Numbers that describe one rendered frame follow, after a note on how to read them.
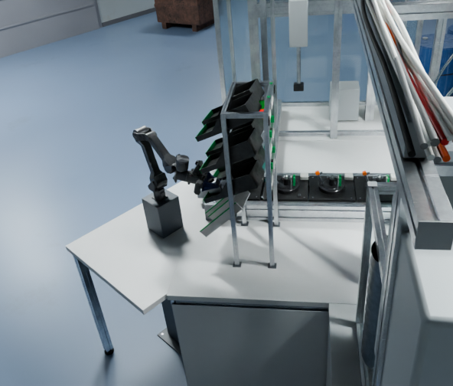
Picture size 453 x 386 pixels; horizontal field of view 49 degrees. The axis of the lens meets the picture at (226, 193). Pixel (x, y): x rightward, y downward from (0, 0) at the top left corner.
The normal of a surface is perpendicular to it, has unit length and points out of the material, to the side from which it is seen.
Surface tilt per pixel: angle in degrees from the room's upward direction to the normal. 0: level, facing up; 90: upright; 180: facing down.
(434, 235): 90
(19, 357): 0
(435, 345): 90
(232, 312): 90
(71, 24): 90
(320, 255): 0
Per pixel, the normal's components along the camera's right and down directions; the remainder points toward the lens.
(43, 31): 0.70, 0.35
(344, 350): -0.08, -0.83
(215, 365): -0.15, 0.55
